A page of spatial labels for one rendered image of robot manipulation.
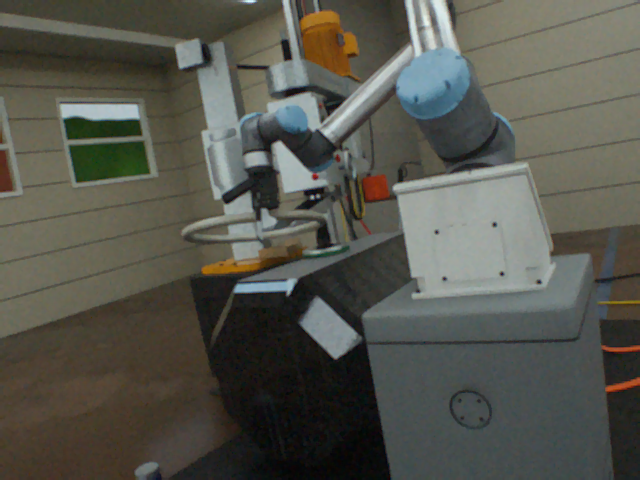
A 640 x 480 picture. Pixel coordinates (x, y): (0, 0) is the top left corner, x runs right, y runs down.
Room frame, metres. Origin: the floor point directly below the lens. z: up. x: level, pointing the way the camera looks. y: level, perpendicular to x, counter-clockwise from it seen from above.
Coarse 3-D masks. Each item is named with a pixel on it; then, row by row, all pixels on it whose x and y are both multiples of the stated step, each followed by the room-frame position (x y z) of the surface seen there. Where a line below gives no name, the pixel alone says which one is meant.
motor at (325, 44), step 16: (320, 16) 2.86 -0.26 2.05; (336, 16) 2.91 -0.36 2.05; (304, 32) 2.95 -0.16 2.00; (320, 32) 2.88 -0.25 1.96; (336, 32) 2.87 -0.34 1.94; (304, 48) 2.96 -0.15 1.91; (320, 48) 2.88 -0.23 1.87; (336, 48) 2.88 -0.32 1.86; (352, 48) 2.89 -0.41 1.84; (320, 64) 2.88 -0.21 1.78; (336, 64) 2.87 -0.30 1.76
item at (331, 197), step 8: (328, 192) 2.54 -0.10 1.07; (336, 192) 2.46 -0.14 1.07; (328, 200) 2.33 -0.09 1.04; (336, 200) 2.44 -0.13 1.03; (296, 208) 2.25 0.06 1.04; (304, 208) 2.34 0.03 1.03; (312, 208) 2.13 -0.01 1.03; (320, 208) 2.21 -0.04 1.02; (328, 208) 2.30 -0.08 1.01; (280, 224) 2.06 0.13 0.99; (288, 224) 2.14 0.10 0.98; (296, 224) 1.93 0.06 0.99; (304, 224) 2.00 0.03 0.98
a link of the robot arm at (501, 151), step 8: (496, 120) 1.05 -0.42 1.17; (504, 120) 1.12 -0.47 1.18; (496, 128) 1.04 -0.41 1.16; (504, 128) 1.11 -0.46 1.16; (496, 136) 1.04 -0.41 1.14; (504, 136) 1.07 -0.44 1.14; (512, 136) 1.12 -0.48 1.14; (488, 144) 1.03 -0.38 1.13; (496, 144) 1.04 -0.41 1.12; (504, 144) 1.06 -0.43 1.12; (512, 144) 1.10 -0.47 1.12; (472, 152) 1.03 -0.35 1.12; (480, 152) 1.03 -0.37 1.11; (488, 152) 1.04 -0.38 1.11; (496, 152) 1.05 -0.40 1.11; (504, 152) 1.06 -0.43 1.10; (512, 152) 1.09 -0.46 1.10; (448, 160) 1.07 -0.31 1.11; (456, 160) 1.06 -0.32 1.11; (464, 160) 1.05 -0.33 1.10; (472, 160) 1.04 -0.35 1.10; (480, 160) 1.04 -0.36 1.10; (488, 160) 1.03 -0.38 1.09; (496, 160) 1.04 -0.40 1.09; (504, 160) 1.05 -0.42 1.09; (512, 160) 1.08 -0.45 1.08; (448, 168) 1.10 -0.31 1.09
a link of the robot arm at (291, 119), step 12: (288, 108) 1.45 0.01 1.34; (300, 108) 1.48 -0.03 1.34; (264, 120) 1.48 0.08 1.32; (276, 120) 1.45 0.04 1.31; (288, 120) 1.43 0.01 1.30; (300, 120) 1.46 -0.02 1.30; (264, 132) 1.49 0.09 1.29; (276, 132) 1.47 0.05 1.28; (288, 132) 1.46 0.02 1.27; (300, 132) 1.46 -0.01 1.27; (288, 144) 1.49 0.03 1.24; (300, 144) 1.49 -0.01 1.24
